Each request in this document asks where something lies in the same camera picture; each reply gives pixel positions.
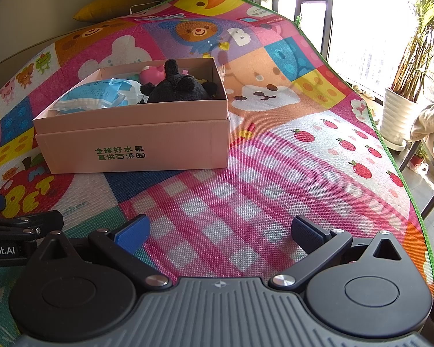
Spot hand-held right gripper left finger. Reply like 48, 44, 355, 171
40, 215, 170, 291

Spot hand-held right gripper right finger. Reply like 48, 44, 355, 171
269, 216, 407, 291

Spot pink cardboard box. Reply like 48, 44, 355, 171
32, 57, 231, 174

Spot blue tissue pack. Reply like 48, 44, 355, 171
50, 77, 146, 112

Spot black plush toy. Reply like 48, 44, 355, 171
139, 59, 219, 104

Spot pink pig plush toy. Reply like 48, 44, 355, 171
139, 66, 166, 84

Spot colourful cartoon play mat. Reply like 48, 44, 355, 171
0, 0, 434, 347

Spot small red potted plant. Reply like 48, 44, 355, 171
409, 146, 430, 169

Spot white ribbed plant pot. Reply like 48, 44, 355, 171
381, 87, 420, 156

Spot beige cloth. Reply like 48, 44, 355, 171
410, 103, 434, 141

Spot yellow pillow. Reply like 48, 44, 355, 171
73, 0, 156, 22

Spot tall green bamboo plant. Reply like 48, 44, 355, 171
391, 0, 434, 104

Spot black window frame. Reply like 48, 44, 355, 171
296, 0, 335, 56

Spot white cable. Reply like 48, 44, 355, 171
128, 2, 160, 14

